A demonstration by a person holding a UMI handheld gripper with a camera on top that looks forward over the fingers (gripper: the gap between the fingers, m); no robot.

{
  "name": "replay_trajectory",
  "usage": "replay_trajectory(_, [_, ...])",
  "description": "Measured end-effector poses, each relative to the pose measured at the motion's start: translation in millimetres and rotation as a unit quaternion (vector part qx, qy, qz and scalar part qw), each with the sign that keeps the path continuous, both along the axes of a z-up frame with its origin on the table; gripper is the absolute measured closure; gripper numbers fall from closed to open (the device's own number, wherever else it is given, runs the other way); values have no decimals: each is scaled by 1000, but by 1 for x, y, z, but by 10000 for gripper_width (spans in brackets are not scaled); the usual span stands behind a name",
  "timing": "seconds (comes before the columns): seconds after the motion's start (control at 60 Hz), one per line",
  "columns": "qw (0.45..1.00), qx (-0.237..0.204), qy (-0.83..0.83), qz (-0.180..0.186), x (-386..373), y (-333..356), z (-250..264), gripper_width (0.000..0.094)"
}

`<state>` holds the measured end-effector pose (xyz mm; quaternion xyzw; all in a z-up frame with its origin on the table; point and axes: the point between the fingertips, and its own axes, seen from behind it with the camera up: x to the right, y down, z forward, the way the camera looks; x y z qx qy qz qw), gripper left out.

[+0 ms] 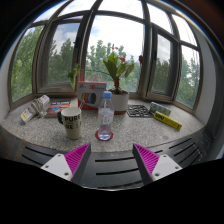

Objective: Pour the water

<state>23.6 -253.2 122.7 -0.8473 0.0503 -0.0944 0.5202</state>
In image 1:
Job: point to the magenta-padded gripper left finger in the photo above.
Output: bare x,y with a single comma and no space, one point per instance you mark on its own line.
75,160

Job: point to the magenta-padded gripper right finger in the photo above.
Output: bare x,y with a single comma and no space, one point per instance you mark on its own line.
150,161

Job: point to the clear water bottle blue cap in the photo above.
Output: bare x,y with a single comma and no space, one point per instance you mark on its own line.
105,116

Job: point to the flat round red coaster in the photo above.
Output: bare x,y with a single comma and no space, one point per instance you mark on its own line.
98,136

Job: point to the white mug black lettering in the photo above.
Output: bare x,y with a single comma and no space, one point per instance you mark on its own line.
72,125

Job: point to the dark slatted vent cover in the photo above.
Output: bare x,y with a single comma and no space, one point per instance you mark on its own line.
113,166

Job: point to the long yellow box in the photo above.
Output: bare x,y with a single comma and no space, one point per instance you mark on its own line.
167,120

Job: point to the black lattice trivet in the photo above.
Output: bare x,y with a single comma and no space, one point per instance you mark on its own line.
138,111

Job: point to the dark colourful flat book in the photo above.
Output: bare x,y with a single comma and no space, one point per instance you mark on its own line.
57,109

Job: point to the small teal box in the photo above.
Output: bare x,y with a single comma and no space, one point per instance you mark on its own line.
160,108

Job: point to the red white filament box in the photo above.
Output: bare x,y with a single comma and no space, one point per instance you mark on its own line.
91,96

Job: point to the potted plant in white pot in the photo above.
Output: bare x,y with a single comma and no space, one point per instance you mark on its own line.
120,101

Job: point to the small green leafy cutting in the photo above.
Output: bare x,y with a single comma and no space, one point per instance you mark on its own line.
73,75

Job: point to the brown framed window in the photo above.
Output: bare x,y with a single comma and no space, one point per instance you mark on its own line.
146,50

